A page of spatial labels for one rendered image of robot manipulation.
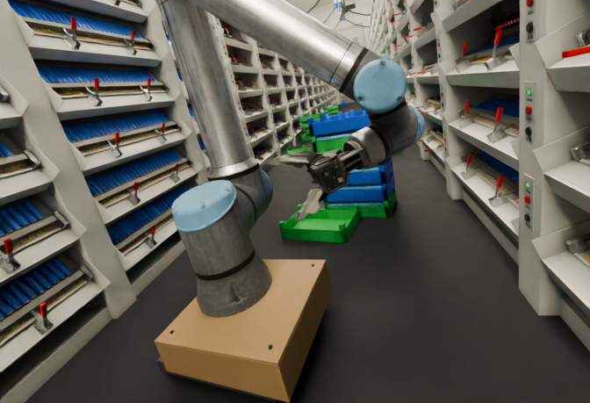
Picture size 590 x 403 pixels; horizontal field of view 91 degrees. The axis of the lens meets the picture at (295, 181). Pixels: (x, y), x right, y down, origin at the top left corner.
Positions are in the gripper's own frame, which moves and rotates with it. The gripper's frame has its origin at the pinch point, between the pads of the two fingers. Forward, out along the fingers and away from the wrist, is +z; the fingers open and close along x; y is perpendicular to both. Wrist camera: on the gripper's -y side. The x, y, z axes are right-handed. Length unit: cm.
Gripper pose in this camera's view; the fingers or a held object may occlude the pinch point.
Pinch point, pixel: (279, 193)
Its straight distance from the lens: 66.8
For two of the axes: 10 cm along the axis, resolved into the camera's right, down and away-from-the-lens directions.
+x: 4.2, 8.7, 2.6
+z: -8.6, 4.7, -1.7
